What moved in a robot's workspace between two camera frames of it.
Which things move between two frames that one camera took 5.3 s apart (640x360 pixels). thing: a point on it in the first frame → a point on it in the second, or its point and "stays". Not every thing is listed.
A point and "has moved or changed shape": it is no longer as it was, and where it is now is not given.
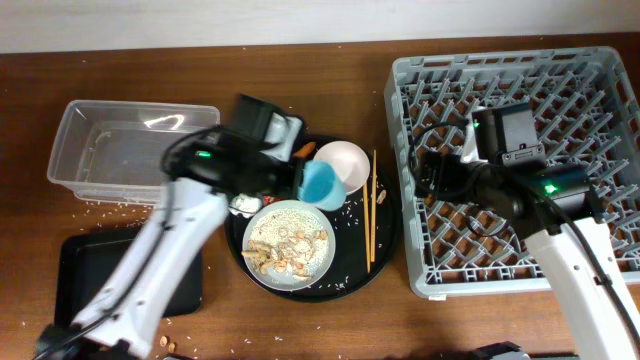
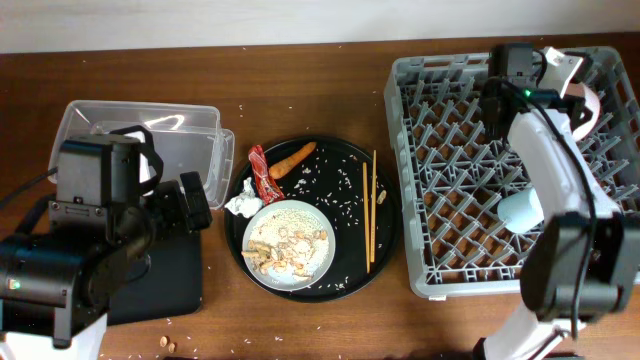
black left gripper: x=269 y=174 → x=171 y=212
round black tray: x=333 y=240 stays
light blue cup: x=322 y=185 has moved or changed shape
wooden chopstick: x=373 y=207 stays
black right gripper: x=425 y=172 → x=571 y=105
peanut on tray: x=381 y=197 stays
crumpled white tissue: x=245 y=204 stays
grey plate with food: x=288 y=245 stays
